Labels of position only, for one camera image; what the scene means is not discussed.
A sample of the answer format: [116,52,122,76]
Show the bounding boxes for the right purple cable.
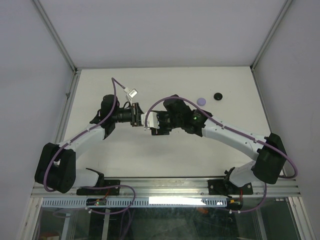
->
[144,96,299,214]

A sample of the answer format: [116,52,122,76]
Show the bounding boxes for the left metal frame post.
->
[31,0,78,75]

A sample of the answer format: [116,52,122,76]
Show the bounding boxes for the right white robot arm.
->
[143,95,287,197]

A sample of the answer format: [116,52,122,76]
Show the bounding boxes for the metal corner frame post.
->
[250,0,295,73]

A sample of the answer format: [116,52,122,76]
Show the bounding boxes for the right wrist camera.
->
[141,111,160,130]

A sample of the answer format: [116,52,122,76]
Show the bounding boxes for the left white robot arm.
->
[34,94,143,195]

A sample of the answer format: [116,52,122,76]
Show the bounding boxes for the white slotted cable duct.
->
[42,196,227,208]

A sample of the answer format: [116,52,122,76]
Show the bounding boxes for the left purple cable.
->
[43,77,131,193]

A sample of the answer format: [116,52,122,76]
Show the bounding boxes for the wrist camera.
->
[141,111,160,130]
[123,87,138,101]

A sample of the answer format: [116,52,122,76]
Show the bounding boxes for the lilac charging case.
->
[196,97,207,107]

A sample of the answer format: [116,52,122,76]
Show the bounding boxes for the purple cable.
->
[43,77,131,193]
[144,96,299,214]

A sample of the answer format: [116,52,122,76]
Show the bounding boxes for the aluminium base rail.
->
[30,177,301,198]

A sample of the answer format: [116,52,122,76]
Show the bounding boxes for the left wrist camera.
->
[123,87,138,101]

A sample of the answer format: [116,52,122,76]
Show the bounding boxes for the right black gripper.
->
[151,111,183,136]

